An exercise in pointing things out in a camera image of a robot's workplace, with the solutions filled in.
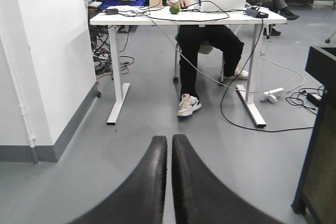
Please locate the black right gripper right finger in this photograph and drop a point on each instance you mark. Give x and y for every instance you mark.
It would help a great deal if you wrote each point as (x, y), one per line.
(200, 197)

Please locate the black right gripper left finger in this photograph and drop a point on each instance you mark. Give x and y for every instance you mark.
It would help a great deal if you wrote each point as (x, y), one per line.
(140, 198)

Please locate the black wooden produce stand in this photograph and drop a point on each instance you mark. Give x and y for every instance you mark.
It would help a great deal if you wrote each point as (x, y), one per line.
(316, 188)

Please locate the white power strip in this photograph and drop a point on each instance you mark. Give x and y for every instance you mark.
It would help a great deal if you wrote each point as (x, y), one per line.
(272, 95)

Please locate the white office desk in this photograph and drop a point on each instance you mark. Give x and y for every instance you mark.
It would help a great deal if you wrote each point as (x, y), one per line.
(135, 16)

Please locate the green fruit on desk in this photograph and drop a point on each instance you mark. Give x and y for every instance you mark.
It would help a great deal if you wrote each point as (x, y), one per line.
(174, 9)

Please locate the seated person white shirt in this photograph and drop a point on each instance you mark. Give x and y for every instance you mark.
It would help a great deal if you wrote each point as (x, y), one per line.
(189, 38)

